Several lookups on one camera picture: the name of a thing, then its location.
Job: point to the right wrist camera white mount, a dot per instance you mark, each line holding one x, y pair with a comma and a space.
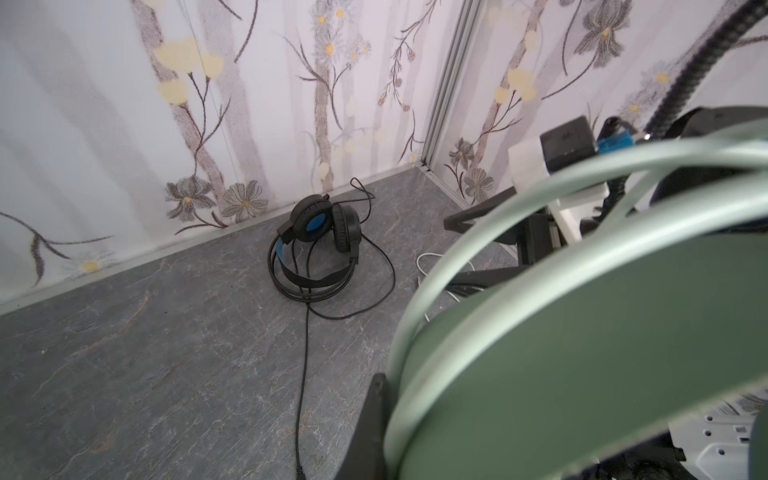
534, 160

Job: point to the right black corrugated conduit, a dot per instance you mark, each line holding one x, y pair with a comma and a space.
700, 64

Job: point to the mint green headphones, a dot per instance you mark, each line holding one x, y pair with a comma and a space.
589, 351

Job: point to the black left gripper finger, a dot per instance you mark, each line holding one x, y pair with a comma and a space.
364, 459

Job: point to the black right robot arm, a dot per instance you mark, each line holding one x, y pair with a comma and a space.
707, 146

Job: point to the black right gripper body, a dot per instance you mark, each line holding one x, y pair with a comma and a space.
540, 236

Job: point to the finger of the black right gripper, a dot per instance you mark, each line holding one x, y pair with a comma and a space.
462, 221
486, 278

